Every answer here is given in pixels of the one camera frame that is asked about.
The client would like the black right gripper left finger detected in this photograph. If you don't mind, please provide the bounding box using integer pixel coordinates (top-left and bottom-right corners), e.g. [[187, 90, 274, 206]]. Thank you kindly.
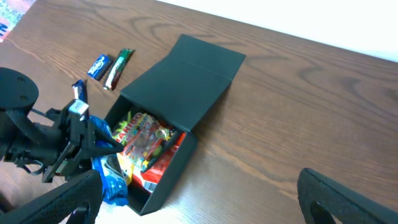
[[1, 170, 102, 224]]

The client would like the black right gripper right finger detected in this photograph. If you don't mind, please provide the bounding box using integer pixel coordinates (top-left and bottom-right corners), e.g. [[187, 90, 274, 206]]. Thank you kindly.
[[297, 168, 397, 223]]

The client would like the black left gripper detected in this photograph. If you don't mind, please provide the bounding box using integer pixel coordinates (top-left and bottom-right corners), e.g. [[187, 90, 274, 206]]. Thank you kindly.
[[2, 100, 124, 183]]

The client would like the blue cookie pack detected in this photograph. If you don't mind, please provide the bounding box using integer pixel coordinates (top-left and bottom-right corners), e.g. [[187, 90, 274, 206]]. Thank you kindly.
[[90, 116, 129, 206]]

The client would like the yellow Hacks candy bag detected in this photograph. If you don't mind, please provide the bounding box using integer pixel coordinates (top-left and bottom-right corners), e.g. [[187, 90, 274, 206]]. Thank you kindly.
[[117, 153, 134, 185]]

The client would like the black Haribo gummy bag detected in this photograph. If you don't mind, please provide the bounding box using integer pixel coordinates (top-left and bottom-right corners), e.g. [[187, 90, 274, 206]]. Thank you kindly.
[[112, 112, 178, 173]]

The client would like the purple Dairy Milk bar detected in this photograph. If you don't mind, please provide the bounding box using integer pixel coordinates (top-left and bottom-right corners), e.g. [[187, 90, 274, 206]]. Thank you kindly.
[[72, 80, 87, 103]]

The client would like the red candy bag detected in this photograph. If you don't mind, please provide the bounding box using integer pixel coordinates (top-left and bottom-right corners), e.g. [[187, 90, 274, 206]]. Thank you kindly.
[[131, 133, 186, 194]]

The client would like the blue Eclipse mint box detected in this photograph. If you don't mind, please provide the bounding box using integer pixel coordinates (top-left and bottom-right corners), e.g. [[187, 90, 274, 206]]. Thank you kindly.
[[86, 54, 113, 81]]

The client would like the green white candy stick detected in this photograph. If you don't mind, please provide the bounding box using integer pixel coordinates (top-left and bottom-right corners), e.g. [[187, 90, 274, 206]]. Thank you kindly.
[[103, 48, 136, 90]]

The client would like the black box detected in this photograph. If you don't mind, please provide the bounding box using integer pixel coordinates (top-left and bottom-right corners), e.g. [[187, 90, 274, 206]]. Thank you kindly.
[[105, 34, 246, 216]]

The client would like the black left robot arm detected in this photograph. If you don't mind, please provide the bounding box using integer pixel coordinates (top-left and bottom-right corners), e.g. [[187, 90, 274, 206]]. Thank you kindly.
[[1, 67, 123, 183]]

